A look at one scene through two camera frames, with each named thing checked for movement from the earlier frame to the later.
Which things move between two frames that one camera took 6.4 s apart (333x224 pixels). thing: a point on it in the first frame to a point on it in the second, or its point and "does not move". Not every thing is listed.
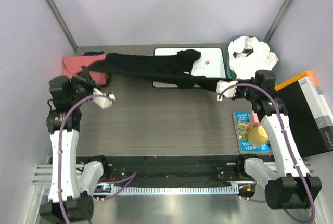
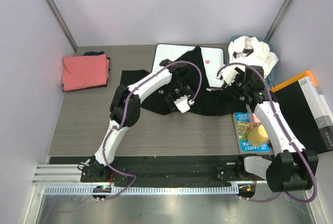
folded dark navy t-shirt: x=92 y=53 does not move
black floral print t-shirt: x=173 y=68 to x=212 y=101
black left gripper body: x=85 y=77 to x=173 y=96
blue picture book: x=242 y=124 does not move
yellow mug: x=257 y=136 does not move
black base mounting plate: x=174 y=169 does not move
